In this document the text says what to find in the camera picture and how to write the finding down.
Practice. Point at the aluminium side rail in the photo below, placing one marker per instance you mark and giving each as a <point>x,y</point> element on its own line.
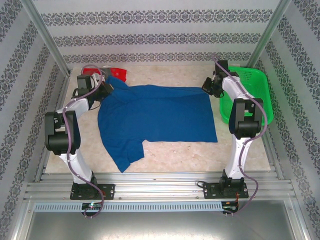
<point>41,172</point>
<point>276,170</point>

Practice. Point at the grey metal bottom panel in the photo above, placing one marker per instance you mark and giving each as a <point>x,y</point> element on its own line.
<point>160,227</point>

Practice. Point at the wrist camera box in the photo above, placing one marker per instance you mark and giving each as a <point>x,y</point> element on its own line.
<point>107,88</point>
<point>207,85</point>

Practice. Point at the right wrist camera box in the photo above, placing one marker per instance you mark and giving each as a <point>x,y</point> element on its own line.
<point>207,85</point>

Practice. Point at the aluminium mounting rail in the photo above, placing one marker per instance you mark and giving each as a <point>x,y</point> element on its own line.
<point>155,187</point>

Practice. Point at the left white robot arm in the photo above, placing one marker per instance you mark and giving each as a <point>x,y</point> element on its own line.
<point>80,165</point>

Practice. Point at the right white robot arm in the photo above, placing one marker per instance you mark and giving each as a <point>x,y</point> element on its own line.
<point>237,155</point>

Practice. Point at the small circuit board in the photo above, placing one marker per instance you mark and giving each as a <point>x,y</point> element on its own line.
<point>92,205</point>
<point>230,206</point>

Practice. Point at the red teddy bear t-shirt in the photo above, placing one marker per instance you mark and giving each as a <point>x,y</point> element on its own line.
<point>117,72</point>

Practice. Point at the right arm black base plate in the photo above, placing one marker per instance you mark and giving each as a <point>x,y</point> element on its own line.
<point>211,191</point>

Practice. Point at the green plastic basket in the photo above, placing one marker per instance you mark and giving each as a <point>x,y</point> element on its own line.
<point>257,82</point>

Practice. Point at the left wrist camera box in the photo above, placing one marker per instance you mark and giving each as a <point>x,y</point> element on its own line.
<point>107,88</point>

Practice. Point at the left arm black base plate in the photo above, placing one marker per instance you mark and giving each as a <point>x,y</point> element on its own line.
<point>107,191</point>

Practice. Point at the aluminium frame post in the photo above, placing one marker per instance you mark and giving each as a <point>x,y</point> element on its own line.
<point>46,35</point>
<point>270,32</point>

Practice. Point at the blue t-shirt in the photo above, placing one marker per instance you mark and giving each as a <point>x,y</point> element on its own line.
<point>155,112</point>

